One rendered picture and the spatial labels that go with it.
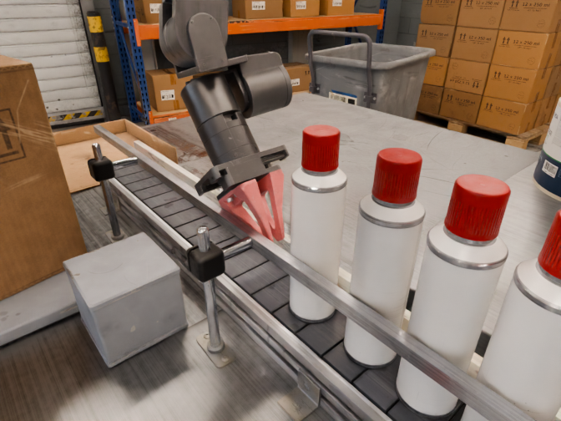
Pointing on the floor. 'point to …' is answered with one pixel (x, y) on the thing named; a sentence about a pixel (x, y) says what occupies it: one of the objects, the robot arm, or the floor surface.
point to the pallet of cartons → (492, 66)
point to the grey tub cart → (369, 73)
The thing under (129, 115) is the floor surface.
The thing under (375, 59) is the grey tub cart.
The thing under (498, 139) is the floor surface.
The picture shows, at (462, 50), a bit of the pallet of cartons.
